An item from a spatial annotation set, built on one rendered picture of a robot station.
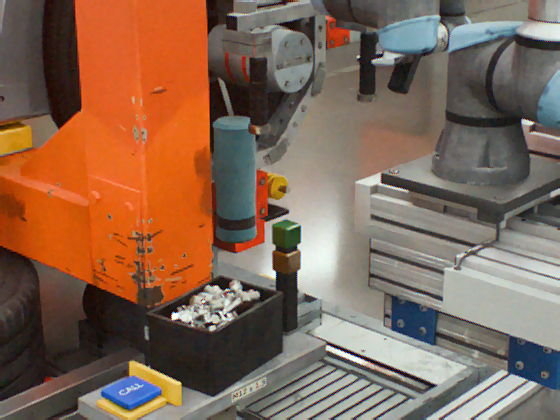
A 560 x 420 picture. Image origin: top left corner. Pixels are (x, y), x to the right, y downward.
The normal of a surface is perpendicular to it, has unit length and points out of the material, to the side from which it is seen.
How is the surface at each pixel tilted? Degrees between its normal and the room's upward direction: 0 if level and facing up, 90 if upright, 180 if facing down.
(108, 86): 90
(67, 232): 90
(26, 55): 90
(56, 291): 0
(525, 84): 90
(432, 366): 0
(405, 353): 0
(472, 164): 73
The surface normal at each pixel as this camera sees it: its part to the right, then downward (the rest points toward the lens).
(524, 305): -0.67, 0.26
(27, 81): 0.74, 0.23
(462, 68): -0.82, 0.16
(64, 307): 0.00, -0.94
